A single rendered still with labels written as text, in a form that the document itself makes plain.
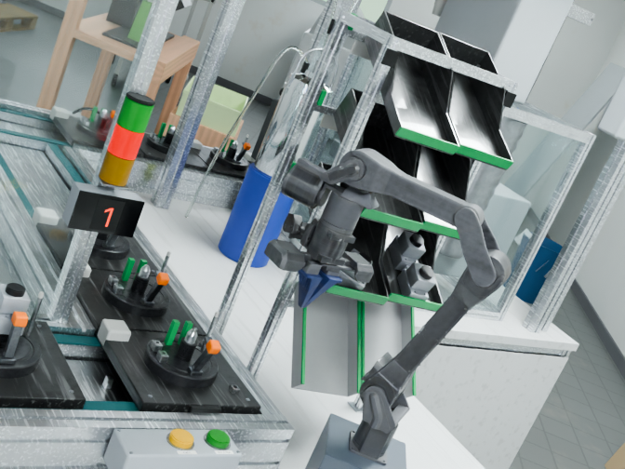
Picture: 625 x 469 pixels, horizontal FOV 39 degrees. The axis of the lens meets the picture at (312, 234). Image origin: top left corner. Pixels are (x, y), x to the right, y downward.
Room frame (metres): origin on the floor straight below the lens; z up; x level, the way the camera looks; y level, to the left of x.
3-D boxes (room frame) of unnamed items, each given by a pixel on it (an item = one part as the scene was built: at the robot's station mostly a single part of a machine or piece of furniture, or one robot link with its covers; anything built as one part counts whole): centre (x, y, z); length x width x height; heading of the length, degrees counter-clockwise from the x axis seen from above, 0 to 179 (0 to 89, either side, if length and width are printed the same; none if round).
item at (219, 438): (1.32, 0.01, 0.96); 0.04 x 0.04 x 0.02
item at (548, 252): (6.55, -1.61, 0.24); 0.42 x 0.39 x 0.48; 91
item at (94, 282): (1.68, 0.28, 1.01); 0.24 x 0.24 x 0.13; 39
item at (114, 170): (1.47, 0.36, 1.28); 0.05 x 0.05 x 0.05
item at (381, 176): (1.34, -0.14, 1.45); 0.29 x 0.08 x 0.11; 73
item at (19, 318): (1.25, 0.37, 1.04); 0.04 x 0.02 x 0.08; 39
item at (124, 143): (1.47, 0.36, 1.33); 0.05 x 0.05 x 0.05
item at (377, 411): (1.31, -0.21, 1.15); 0.09 x 0.07 x 0.06; 163
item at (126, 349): (1.49, 0.13, 1.01); 0.24 x 0.24 x 0.13; 39
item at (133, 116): (1.47, 0.36, 1.38); 0.05 x 0.05 x 0.05
